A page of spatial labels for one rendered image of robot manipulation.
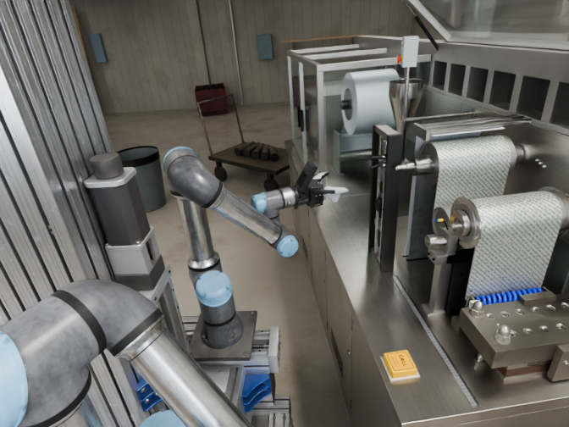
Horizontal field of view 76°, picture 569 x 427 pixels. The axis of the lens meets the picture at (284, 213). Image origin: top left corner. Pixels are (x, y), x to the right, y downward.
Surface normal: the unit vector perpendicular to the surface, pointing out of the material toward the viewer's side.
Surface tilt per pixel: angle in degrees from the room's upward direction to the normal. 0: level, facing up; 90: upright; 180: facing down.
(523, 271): 90
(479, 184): 92
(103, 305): 52
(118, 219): 90
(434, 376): 0
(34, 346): 45
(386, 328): 0
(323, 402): 0
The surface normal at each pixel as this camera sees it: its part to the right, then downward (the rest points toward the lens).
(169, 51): -0.04, 0.47
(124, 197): 0.67, 0.29
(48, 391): 0.82, 0.29
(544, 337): -0.07, -0.88
